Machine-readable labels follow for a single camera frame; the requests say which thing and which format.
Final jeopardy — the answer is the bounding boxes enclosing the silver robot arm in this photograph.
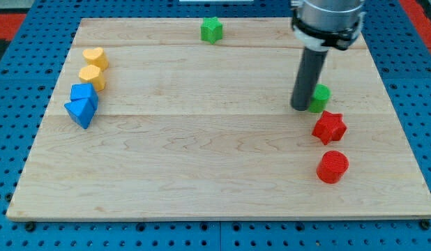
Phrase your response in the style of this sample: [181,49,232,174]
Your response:
[290,0,365,52]

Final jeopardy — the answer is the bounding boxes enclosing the green star block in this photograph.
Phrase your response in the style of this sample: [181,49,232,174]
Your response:
[200,17,223,44]

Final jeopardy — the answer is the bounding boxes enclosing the red star block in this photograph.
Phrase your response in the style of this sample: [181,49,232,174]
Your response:
[312,110,347,145]

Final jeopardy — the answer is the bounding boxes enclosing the light wooden board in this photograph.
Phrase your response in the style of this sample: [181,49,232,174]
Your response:
[7,18,431,222]

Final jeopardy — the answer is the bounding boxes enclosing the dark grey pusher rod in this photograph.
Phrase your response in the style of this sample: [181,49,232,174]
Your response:
[290,47,328,111]

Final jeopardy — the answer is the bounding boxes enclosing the green cylinder block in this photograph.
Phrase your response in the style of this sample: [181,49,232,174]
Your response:
[308,84,331,113]

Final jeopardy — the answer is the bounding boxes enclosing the red cylinder block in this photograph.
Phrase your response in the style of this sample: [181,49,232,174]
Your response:
[316,151,349,184]

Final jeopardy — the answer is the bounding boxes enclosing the blue triangle block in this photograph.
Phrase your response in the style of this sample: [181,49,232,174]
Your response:
[64,98,96,129]

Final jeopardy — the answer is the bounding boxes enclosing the yellow hexagon block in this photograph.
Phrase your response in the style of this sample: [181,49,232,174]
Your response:
[79,65,105,92]

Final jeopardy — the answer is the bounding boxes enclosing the yellow heart block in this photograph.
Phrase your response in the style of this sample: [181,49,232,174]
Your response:
[82,47,109,70]

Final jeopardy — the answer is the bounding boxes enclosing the blue cube block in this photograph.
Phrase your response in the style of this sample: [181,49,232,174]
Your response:
[70,83,98,110]

